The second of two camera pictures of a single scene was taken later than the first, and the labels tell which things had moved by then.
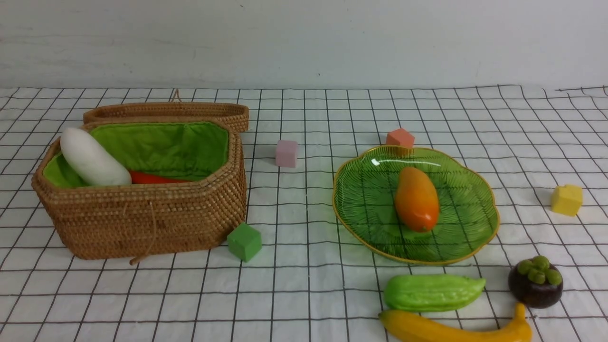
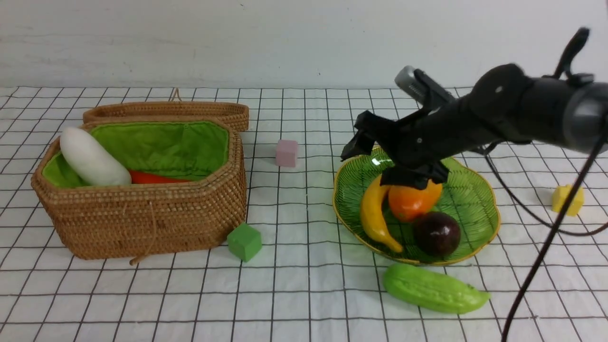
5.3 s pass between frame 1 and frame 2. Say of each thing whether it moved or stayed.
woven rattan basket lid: stayed
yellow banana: moved
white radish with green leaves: stayed
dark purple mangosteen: moved
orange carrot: stayed
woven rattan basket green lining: stayed
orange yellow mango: moved
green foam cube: stayed
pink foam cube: stayed
